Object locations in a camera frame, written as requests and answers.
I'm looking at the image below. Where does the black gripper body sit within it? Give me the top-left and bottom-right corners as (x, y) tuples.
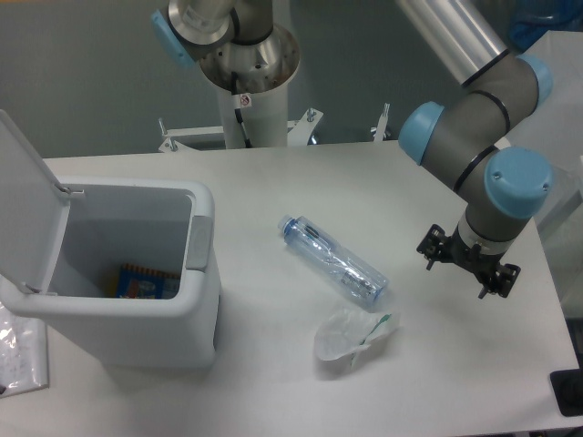
(435, 226), (503, 283)

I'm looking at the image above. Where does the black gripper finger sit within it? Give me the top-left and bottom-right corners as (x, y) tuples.
(477, 264), (521, 299)
(416, 224), (445, 270)

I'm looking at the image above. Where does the clear plastic water bottle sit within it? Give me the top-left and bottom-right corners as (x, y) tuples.
(278, 215), (388, 312)

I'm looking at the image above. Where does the clear plastic bag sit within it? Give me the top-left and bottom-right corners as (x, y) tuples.
(313, 309), (401, 366)

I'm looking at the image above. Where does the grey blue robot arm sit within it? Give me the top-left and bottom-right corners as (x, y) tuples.
(151, 1), (553, 297)

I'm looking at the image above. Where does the white trash can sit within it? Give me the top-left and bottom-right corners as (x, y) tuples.
(1, 177), (220, 369)

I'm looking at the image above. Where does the white trash can lid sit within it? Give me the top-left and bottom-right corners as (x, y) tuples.
(1, 111), (83, 293)

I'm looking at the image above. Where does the black device at edge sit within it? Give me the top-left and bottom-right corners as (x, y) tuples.
(549, 369), (582, 417)

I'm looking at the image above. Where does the blue water jug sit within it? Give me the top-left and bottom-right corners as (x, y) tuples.
(508, 0), (582, 51)

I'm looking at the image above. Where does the colourful snack package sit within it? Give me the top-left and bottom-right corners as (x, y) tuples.
(116, 263), (180, 300)

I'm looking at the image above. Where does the plastic sleeve with paper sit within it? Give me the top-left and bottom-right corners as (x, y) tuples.
(1, 305), (49, 399)

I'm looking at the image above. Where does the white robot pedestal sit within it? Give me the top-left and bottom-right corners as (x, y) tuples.
(157, 25), (393, 154)

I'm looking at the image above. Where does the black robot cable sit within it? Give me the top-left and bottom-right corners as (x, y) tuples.
(230, 70), (253, 149)

